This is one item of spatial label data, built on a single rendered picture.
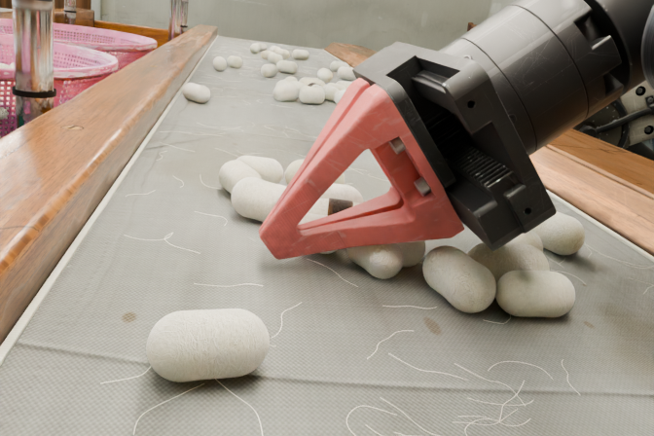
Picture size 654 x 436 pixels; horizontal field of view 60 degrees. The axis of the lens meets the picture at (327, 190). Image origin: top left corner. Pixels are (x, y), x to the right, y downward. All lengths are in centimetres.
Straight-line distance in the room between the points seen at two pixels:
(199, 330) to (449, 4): 520
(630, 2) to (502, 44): 5
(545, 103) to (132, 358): 17
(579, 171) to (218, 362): 35
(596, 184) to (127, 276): 32
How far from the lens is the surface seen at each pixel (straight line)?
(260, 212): 28
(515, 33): 23
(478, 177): 21
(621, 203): 41
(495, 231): 21
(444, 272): 23
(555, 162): 49
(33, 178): 26
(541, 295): 24
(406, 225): 23
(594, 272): 32
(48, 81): 42
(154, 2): 508
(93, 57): 70
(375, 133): 21
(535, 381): 21
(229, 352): 17
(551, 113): 23
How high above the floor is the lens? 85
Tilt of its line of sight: 18 degrees down
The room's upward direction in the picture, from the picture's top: 8 degrees clockwise
